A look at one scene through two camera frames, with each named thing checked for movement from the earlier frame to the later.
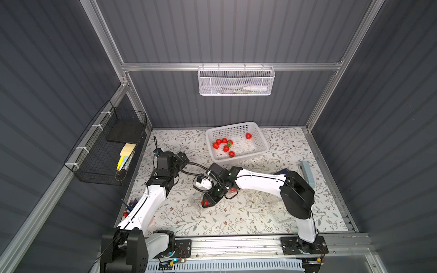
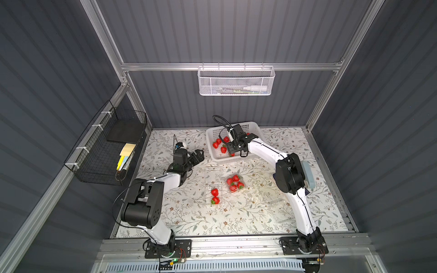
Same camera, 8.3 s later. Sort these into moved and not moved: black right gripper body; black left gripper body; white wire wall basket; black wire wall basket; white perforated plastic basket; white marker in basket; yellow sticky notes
Moved: black right gripper body; black left gripper body
Not moved: black wire wall basket; white marker in basket; white perforated plastic basket; yellow sticky notes; white wire wall basket
